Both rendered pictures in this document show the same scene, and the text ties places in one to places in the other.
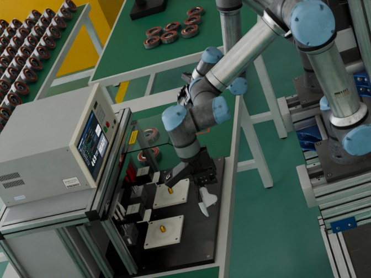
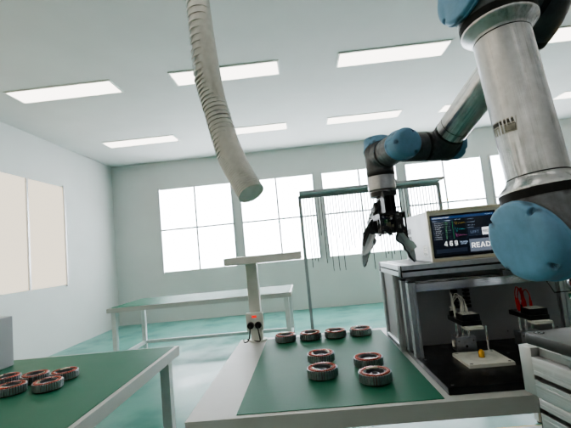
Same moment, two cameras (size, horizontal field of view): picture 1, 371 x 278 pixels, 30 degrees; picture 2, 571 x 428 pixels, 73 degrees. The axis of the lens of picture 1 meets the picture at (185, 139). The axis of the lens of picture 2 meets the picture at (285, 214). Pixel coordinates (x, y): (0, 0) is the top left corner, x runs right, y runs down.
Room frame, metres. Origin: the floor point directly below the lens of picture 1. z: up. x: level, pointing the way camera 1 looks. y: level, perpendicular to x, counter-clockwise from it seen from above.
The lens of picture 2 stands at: (1.21, -0.92, 1.22)
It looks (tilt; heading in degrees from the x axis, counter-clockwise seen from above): 5 degrees up; 73
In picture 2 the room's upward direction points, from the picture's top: 6 degrees counter-clockwise
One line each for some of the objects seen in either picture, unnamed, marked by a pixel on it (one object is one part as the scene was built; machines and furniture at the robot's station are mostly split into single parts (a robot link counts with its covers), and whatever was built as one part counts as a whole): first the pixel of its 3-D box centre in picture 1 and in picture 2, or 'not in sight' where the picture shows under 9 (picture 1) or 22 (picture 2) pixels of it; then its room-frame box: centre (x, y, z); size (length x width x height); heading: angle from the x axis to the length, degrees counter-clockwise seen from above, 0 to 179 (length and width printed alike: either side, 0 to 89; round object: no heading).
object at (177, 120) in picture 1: (179, 125); (379, 156); (1.78, 0.00, 1.45); 0.09 x 0.08 x 0.11; 87
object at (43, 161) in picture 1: (53, 143); (465, 233); (2.46, 0.49, 1.22); 0.44 x 0.39 x 0.20; 161
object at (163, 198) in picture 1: (171, 193); not in sight; (2.45, 0.15, 0.78); 0.15 x 0.15 x 0.01; 71
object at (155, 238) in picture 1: (164, 231); (482, 358); (2.22, 0.22, 0.78); 0.15 x 0.15 x 0.01; 71
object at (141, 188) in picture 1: (138, 196); (528, 336); (2.50, 0.28, 0.80); 0.07 x 0.05 x 0.06; 161
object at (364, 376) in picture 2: not in sight; (375, 375); (1.84, 0.30, 0.77); 0.11 x 0.11 x 0.04
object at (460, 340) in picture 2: (129, 234); (464, 342); (2.27, 0.36, 0.80); 0.07 x 0.05 x 0.06; 161
